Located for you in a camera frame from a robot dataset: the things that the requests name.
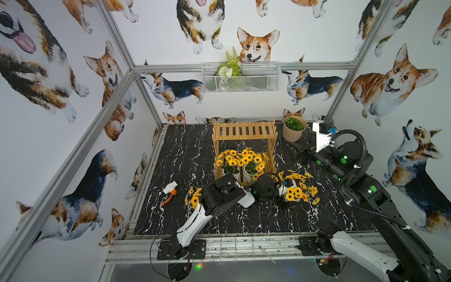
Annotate sunflower pot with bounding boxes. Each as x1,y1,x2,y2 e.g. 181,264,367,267
184,187,202,210
278,170,321,209
240,148,270,184
215,149,244,180

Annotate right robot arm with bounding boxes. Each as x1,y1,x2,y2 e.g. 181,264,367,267
284,129,451,282

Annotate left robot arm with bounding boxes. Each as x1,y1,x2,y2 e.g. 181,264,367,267
159,172,284,260

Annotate tan pot green plant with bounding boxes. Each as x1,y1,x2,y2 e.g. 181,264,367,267
283,116,307,142

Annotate wooden slatted plant shelf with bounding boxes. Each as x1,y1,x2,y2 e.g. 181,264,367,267
212,121,278,187

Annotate white orange spray nozzle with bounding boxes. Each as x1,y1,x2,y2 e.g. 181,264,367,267
160,181,178,207

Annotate green fern white flower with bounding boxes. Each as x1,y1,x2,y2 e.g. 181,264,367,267
215,47,243,78

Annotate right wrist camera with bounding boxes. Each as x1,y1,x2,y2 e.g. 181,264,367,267
312,120,335,153

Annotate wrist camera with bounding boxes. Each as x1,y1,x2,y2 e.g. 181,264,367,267
238,190,255,209
312,120,335,153

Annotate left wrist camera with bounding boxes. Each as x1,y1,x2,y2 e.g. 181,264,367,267
238,190,255,209

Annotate aluminium front rail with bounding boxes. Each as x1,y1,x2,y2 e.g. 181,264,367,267
104,231,397,265

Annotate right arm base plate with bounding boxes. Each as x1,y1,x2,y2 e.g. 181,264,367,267
297,235,345,259

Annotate white wire wall basket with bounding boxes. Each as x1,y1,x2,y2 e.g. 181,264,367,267
202,62,281,93

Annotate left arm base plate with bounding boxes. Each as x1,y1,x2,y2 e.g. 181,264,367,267
157,240,207,260

